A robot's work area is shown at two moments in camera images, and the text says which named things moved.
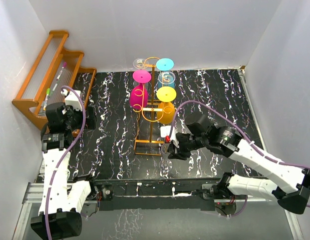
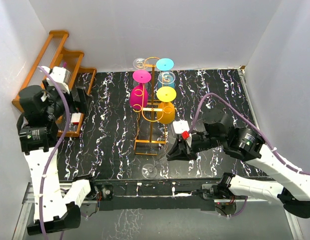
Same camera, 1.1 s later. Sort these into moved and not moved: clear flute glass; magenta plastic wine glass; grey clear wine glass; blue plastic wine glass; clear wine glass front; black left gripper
Moved: clear wine glass front; black left gripper
Not moved: magenta plastic wine glass; grey clear wine glass; clear flute glass; blue plastic wine glass
